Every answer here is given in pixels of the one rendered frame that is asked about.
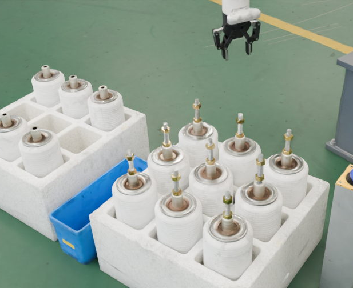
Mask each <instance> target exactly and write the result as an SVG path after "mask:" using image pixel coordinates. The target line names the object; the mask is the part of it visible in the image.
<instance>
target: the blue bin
mask: <svg viewBox="0 0 353 288"><path fill-rule="evenodd" d="M133 164H134V167H135V168H136V170H137V171H138V172H143V171H144V170H146V169H147V168H148V162H147V161H146V160H144V159H142V158H140V157H137V156H135V159H134V160H133ZM128 169H129V162H128V161H127V160H126V158H124V159H123V160H122V161H120V162H119V163H118V164H116V165H115V166H113V167H112V168H111V169H109V170H108V171H107V172H105V173H104V174H103V175H101V176H100V177H98V178H97V179H96V180H94V181H93V182H92V183H90V184H89V185H87V186H86V187H85V188H83V189H82V190H81V191H79V192H78V193H77V194H75V195H74V196H72V197H71V198H70V199H68V200H67V201H66V202H64V203H63V204H62V205H60V206H59V207H57V208H56V209H55V210H53V211H52V212H51V213H50V214H49V218H50V221H51V222H52V223H53V225H54V228H55V232H56V234H57V237H58V240H59V242H60V245H61V249H62V251H63V252H64V253H66V254H67V255H69V256H71V257H72V258H74V259H75V260H77V261H78V262H80V263H81V264H83V265H88V264H89V263H91V262H92V261H93V260H94V259H95V258H97V252H96V246H95V243H94V238H93V233H92V228H91V224H90V219H89V215H90V214H91V213H92V212H94V211H95V210H96V209H98V208H100V206H101V205H102V204H104V203H105V202H106V201H107V200H108V199H110V198H111V197H112V196H113V193H112V186H113V184H114V183H115V181H116V180H117V179H118V178H119V177H121V176H122V175H124V174H126V173H128Z"/></svg>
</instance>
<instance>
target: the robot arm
mask: <svg viewBox="0 0 353 288"><path fill-rule="evenodd" d="M222 13H223V25H222V27H221V28H219V29H215V28H214V29H212V33H213V39H214V43H215V46H216V48H217V49H218V50H220V49H221V55H222V57H223V58H224V59H225V60H226V61H227V60H228V49H227V48H228V46H229V44H231V42H232V40H233V39H236V38H242V37H243V36H244V37H245V38H246V40H247V41H246V42H245V51H246V53H247V54H248V55H251V52H252V43H253V42H254V41H258V40H259V33H260V24H261V23H260V22H259V20H258V18H260V10H259V9H257V8H249V0H222ZM252 20H253V21H252ZM251 25H252V27H253V29H252V35H251V36H249V34H248V33H247V31H248V29H249V28H250V27H251ZM222 32H223V33H225V34H224V36H223V40H222V43H220V37H221V33H222Z"/></svg>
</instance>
